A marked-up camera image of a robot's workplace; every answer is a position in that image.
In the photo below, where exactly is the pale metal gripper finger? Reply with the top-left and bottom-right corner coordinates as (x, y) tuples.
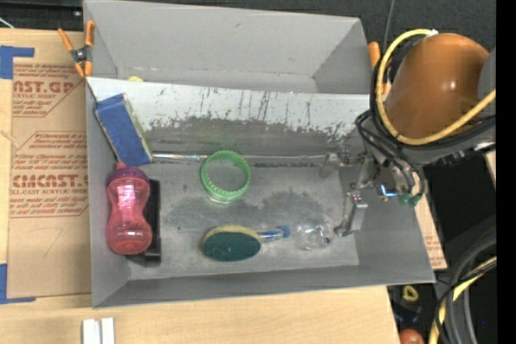
(319, 150), (352, 179)
(333, 192), (368, 238)

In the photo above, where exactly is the clear glass thing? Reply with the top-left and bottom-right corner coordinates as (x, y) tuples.
(295, 222), (336, 252)

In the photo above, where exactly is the green and yellow dish scrubber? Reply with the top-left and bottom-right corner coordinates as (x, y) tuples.
(202, 225), (292, 263)

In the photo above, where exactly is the grey metal bin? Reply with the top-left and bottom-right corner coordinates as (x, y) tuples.
(82, 0), (437, 309)

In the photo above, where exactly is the black box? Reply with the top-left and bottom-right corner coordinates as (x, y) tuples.
(123, 178), (163, 267)

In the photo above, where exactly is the pink bottle with purple lid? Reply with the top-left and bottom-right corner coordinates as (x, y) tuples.
(105, 161), (154, 255)

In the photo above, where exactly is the blue sponge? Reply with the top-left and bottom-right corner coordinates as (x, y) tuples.
(94, 93), (154, 167)

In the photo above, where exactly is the brown cardboard board red print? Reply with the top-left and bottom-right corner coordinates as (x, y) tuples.
(0, 27), (94, 301)

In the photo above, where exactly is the green ring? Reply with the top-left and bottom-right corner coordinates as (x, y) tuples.
(200, 150), (252, 201)

